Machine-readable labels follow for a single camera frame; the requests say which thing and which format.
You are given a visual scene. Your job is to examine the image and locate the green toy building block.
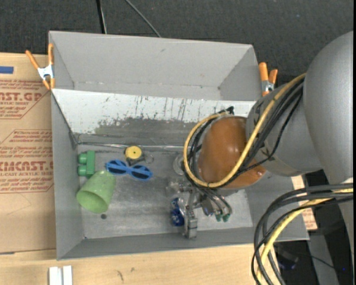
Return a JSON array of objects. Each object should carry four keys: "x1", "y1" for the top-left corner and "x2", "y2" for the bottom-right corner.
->
[{"x1": 77, "y1": 150, "x2": 96, "y2": 177}]

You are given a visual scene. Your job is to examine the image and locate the grey metal bin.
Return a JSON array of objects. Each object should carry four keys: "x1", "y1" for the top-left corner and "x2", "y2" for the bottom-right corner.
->
[{"x1": 48, "y1": 30, "x2": 311, "y2": 261}]

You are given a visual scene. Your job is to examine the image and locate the blue plastic toy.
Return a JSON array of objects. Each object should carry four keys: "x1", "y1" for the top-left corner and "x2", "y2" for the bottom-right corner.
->
[{"x1": 170, "y1": 197, "x2": 185, "y2": 227}]

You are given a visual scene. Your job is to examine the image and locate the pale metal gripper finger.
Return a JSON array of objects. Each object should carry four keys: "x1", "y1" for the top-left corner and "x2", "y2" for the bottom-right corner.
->
[
  {"x1": 182, "y1": 210, "x2": 198, "y2": 239},
  {"x1": 166, "y1": 181, "x2": 194, "y2": 197}
]

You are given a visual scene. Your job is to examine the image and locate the blue sunglasses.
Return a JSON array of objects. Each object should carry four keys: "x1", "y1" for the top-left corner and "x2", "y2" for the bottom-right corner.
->
[{"x1": 105, "y1": 159, "x2": 153, "y2": 181}]

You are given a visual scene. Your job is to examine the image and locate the green plastic cup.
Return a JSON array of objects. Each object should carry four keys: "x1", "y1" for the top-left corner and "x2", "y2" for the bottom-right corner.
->
[{"x1": 76, "y1": 170, "x2": 117, "y2": 214}]

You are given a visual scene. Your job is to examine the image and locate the brown cardboard board red print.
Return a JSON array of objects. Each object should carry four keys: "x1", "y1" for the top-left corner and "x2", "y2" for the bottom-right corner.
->
[{"x1": 0, "y1": 51, "x2": 319, "y2": 255}]

